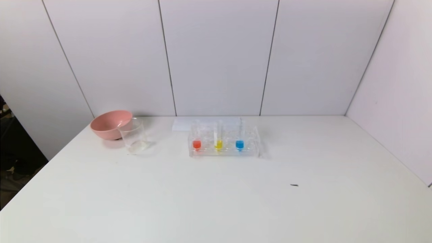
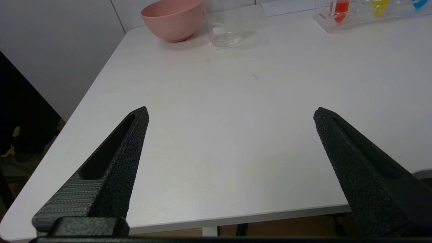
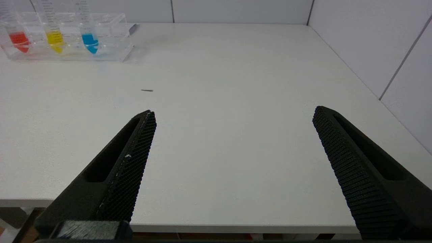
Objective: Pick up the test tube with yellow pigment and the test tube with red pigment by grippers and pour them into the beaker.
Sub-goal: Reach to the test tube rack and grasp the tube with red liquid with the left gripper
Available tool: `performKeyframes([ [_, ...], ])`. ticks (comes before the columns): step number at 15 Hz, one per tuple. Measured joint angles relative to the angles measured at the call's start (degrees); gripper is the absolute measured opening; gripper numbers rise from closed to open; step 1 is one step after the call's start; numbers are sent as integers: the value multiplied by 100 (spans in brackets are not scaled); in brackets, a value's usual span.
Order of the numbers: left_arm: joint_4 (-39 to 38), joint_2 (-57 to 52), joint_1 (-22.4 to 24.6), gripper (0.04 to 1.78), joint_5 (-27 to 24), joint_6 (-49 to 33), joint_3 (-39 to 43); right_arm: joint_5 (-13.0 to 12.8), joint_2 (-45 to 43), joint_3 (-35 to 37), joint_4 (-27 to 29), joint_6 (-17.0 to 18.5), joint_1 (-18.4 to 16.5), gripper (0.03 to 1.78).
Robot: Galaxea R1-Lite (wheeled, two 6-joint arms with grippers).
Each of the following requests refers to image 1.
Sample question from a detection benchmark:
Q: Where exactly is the clear acrylic test tube rack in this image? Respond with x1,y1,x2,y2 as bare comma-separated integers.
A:
188,124,261,159

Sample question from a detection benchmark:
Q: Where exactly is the clear glass beaker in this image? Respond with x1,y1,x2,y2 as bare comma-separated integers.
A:
117,117,149,155

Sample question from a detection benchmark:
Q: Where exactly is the test tube with red pigment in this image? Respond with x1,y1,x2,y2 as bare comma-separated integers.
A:
192,120,203,152

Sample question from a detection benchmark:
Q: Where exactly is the white paper sheet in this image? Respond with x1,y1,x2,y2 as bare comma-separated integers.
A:
172,116,242,132

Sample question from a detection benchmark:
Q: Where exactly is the test tube with yellow pigment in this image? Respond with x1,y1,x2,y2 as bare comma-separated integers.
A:
213,120,224,152

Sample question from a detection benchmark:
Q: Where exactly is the test tube with blue pigment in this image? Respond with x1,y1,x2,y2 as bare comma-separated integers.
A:
235,117,245,152

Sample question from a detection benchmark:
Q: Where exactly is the pink plastic bowl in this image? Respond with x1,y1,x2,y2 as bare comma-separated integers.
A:
90,110,133,140

